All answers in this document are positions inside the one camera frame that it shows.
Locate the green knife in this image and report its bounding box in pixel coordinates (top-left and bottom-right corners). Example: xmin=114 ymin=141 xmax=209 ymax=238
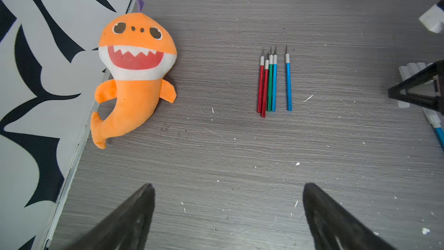
xmin=267 ymin=49 xmax=274 ymax=111

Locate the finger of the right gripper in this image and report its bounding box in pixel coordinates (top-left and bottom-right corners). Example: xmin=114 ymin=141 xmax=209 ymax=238
xmin=388 ymin=60 xmax=444 ymax=115

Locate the blue knife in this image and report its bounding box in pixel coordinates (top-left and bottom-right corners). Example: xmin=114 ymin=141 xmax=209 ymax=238
xmin=285 ymin=46 xmax=293 ymax=111
xmin=422 ymin=108 xmax=444 ymax=149
xmin=271 ymin=46 xmax=278 ymax=111

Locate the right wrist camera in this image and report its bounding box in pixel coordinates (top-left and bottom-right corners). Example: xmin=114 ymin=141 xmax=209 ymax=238
xmin=419 ymin=0 xmax=444 ymax=34

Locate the orange shark plush toy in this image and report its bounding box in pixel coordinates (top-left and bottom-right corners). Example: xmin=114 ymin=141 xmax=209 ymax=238
xmin=90 ymin=13 xmax=178 ymax=149

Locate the red knife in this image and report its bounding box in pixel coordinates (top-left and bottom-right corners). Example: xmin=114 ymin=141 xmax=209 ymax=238
xmin=257 ymin=49 xmax=265 ymax=113
xmin=261 ymin=56 xmax=269 ymax=118

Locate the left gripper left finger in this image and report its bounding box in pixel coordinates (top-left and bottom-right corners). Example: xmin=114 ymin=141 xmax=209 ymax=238
xmin=66 ymin=184 xmax=155 ymax=250

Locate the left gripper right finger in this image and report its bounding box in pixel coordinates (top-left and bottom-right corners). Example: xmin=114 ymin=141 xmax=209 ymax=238
xmin=303 ymin=183 xmax=395 ymax=250

